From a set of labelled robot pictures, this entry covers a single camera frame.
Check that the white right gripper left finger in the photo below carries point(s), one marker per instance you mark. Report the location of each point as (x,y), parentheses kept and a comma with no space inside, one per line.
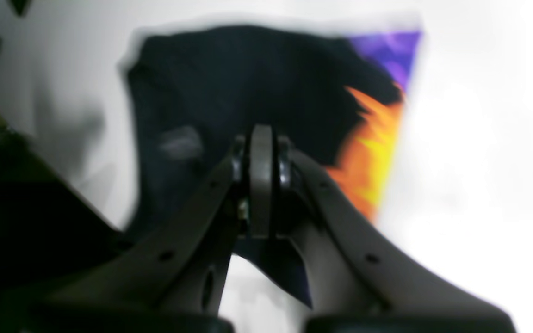
(178,270)

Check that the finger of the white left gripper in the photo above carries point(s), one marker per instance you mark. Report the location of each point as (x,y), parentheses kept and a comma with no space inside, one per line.
(29,61)

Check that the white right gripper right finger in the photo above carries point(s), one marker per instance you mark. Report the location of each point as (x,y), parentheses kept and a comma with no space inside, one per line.
(354,273)

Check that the black T-shirt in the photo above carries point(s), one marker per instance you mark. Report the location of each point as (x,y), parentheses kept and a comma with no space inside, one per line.
(209,108)

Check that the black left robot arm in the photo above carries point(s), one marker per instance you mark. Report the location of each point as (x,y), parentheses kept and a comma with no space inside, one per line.
(64,107)

